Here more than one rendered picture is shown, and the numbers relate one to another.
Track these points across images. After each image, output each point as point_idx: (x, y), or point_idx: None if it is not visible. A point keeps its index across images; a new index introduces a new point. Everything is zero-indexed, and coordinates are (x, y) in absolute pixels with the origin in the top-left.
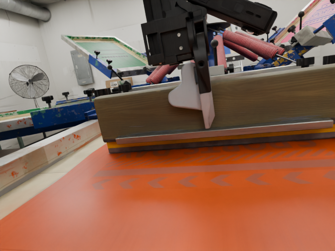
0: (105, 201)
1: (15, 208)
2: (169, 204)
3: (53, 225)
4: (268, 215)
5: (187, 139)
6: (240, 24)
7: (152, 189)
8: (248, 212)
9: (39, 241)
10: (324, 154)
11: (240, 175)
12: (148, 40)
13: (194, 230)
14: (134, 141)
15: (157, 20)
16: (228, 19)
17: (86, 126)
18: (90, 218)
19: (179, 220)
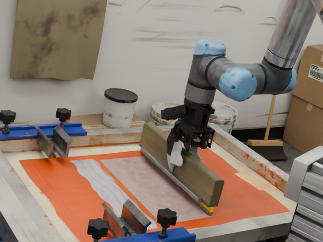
0: (239, 196)
1: (267, 215)
2: (226, 183)
3: (257, 200)
4: (213, 169)
5: None
6: (176, 117)
7: (223, 188)
8: (215, 172)
9: (262, 199)
10: None
11: None
12: (209, 136)
13: (229, 178)
14: None
15: (209, 126)
16: (178, 116)
17: (208, 226)
18: (247, 195)
19: (229, 180)
